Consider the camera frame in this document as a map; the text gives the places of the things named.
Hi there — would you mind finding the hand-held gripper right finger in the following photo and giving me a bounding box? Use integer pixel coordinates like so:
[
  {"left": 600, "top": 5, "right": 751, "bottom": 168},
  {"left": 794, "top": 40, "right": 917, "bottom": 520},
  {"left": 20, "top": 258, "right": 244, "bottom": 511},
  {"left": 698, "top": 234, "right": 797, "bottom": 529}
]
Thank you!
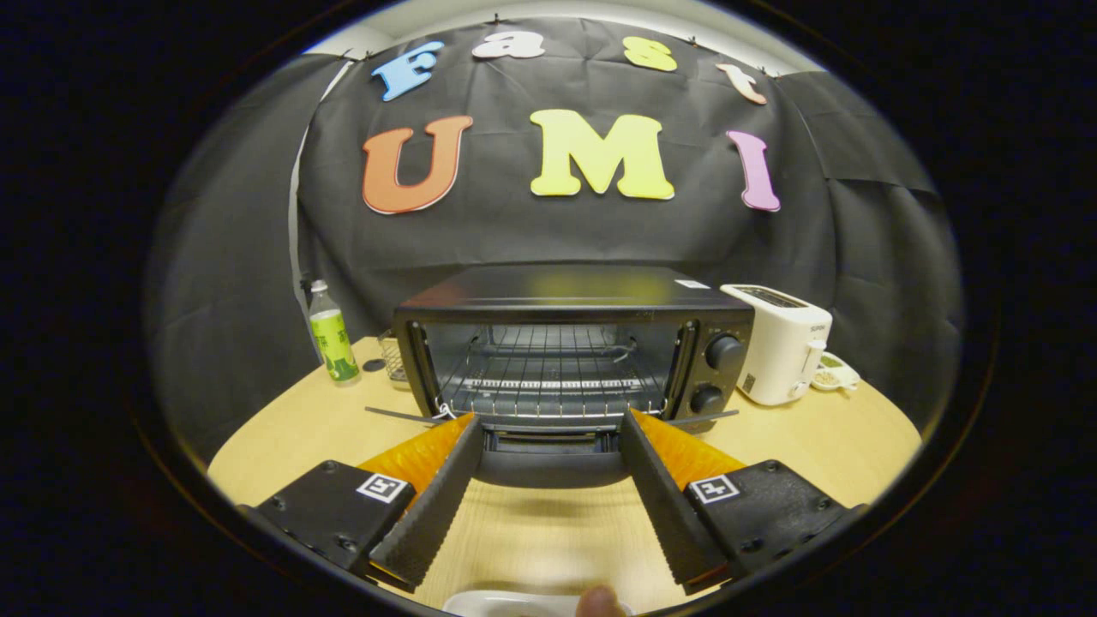
[{"left": 619, "top": 405, "right": 862, "bottom": 596}]

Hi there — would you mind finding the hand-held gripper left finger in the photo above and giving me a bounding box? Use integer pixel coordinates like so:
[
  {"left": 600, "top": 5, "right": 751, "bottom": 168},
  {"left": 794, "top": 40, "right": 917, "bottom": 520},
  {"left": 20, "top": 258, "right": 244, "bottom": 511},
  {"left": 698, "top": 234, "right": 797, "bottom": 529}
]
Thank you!
[{"left": 249, "top": 411, "right": 485, "bottom": 592}]

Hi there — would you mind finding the black toaster oven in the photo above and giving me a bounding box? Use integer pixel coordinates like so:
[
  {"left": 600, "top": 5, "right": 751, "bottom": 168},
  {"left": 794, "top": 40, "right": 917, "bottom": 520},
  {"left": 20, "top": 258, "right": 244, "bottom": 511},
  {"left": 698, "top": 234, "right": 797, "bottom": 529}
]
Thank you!
[{"left": 364, "top": 264, "right": 757, "bottom": 489}]

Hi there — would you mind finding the white toaster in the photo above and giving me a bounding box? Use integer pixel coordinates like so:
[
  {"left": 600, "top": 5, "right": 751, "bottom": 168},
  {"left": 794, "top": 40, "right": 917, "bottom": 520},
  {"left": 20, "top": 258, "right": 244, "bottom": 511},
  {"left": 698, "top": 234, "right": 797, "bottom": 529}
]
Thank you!
[{"left": 720, "top": 284, "right": 834, "bottom": 407}]

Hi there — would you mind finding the white square plate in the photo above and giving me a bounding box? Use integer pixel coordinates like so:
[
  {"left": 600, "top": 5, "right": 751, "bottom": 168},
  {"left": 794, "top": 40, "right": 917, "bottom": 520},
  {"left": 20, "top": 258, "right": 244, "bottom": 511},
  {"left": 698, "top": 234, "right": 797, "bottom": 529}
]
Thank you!
[{"left": 441, "top": 590, "right": 635, "bottom": 617}]

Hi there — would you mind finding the green label drink bottle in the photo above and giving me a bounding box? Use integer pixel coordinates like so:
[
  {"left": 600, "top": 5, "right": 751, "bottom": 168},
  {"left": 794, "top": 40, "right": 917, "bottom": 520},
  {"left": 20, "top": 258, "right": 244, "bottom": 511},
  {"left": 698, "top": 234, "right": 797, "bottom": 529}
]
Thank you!
[{"left": 307, "top": 279, "right": 362, "bottom": 384}]

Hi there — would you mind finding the white divided snack tray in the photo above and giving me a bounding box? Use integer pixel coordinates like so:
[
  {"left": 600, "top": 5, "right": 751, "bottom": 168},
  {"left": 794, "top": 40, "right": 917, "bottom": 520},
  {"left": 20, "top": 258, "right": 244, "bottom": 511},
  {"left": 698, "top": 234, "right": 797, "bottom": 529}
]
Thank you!
[{"left": 810, "top": 351, "right": 860, "bottom": 393}]

